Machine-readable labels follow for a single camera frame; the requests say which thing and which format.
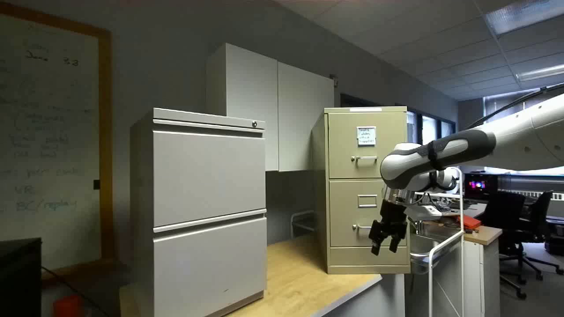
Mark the small black wall switch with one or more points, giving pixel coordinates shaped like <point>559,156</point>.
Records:
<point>96,183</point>

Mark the narrow ceiling light panel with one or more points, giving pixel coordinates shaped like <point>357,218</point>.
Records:
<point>540,72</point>

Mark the white wall cabinet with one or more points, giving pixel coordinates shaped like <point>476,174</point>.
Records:
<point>253,105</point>

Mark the wood framed whiteboard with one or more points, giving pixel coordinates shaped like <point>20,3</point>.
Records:
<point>46,146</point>

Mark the large ceiling light panel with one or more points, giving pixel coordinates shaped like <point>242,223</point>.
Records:
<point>526,14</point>

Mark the black office chair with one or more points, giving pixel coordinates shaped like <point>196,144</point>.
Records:
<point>506,220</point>
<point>543,213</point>

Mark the white paper label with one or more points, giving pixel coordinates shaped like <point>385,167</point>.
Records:
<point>365,135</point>

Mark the beige labelled file drawer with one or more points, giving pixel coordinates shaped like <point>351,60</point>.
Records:
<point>341,141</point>

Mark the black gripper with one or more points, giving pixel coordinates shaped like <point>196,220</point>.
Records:
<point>394,213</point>

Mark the white tube cart frame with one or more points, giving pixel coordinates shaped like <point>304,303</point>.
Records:
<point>432,257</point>

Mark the small cabinet lock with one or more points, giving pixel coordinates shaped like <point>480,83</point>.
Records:
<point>254,123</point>

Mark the dark window row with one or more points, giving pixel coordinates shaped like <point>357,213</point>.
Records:
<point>429,132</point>

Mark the grey lateral file cabinet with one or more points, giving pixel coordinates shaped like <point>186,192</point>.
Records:
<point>141,204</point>

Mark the black box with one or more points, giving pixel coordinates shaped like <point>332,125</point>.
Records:
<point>20,274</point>

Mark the grey deep lateral drawer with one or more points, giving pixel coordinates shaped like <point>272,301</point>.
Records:
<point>205,266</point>

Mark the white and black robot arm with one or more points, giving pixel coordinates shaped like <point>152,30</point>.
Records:
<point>459,146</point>

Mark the red object on desk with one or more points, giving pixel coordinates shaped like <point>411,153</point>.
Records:
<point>471,222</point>

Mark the wooden top side desk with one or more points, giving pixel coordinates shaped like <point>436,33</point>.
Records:
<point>483,257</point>

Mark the red round object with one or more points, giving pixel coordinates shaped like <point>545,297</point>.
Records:
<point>69,306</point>

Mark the white metal bracket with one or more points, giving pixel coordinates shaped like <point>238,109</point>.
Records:
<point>297,220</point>

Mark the beige metal file cabinet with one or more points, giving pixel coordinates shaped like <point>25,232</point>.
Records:
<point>320,193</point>

